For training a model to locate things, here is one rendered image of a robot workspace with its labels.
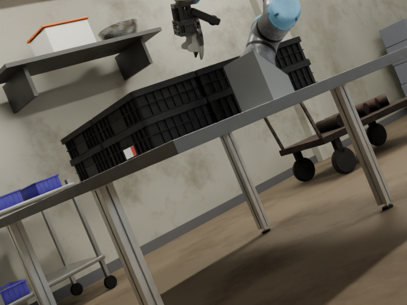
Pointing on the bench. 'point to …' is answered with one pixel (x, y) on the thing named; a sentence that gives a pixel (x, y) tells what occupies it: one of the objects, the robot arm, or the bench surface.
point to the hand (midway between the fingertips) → (200, 54)
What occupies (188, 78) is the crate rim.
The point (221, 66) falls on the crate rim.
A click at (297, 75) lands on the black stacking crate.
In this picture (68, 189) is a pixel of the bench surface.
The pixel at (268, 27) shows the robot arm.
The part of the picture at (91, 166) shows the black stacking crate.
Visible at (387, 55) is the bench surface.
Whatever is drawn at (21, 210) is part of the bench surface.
